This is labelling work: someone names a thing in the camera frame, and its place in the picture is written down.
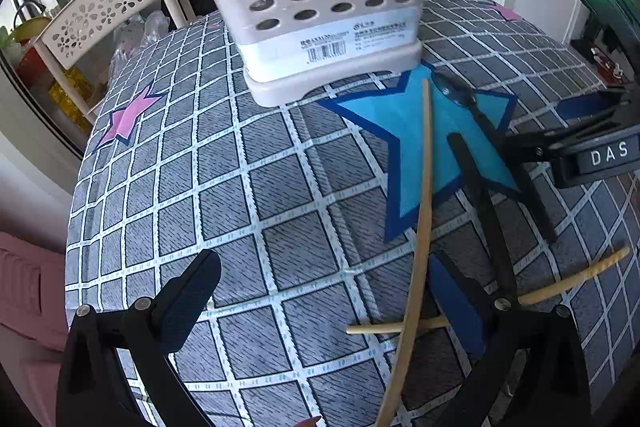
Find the wooden chopstick with dotted end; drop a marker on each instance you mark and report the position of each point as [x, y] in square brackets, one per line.
[565, 279]

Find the beige plastic utensil holder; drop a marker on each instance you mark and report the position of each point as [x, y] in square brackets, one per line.
[325, 22]

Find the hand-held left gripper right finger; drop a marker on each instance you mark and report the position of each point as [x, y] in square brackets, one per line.
[457, 302]

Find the yellow basket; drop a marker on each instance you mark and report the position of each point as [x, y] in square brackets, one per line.
[30, 27]

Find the pink plastic stool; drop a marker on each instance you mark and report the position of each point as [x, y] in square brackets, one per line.
[30, 287]

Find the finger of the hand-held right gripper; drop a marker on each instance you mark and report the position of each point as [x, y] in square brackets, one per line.
[550, 144]
[590, 104]

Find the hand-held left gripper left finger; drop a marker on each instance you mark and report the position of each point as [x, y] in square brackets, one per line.
[187, 307]

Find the clear plastic bag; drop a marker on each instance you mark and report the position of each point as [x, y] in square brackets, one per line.
[145, 37]

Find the grey checkered tablecloth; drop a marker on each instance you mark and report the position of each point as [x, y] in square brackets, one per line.
[225, 207]

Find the yellow oil bottles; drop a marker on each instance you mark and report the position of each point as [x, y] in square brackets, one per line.
[70, 97]

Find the beige plastic storage cart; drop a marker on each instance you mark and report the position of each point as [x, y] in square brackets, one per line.
[100, 12]

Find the red bucket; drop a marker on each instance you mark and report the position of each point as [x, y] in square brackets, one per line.
[32, 67]

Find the black spoon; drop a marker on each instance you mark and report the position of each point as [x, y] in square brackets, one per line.
[526, 199]

